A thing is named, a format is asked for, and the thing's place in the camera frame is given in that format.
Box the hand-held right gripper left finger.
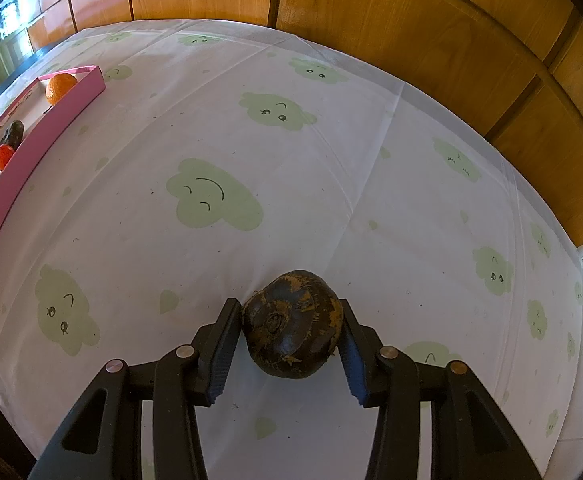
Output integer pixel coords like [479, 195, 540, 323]
[26, 297, 243, 480]

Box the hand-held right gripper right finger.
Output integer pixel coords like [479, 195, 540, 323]
[339, 299, 545, 480]

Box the wrinkled dark passion fruit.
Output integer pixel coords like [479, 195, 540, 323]
[242, 270, 345, 378]

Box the pink cardboard tray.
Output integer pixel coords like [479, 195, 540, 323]
[0, 64, 106, 321]

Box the round dark passion fruit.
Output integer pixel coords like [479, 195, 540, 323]
[0, 120, 25, 151]

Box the mandarin orange with stem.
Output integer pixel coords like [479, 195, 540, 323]
[46, 73, 79, 106]

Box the white cloud print tablecloth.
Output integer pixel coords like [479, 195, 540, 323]
[0, 19, 583, 480]

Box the wooden panelled wardrobe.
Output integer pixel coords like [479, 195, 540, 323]
[22, 0, 583, 248]

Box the wooden glass door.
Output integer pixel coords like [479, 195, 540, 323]
[0, 0, 47, 106]

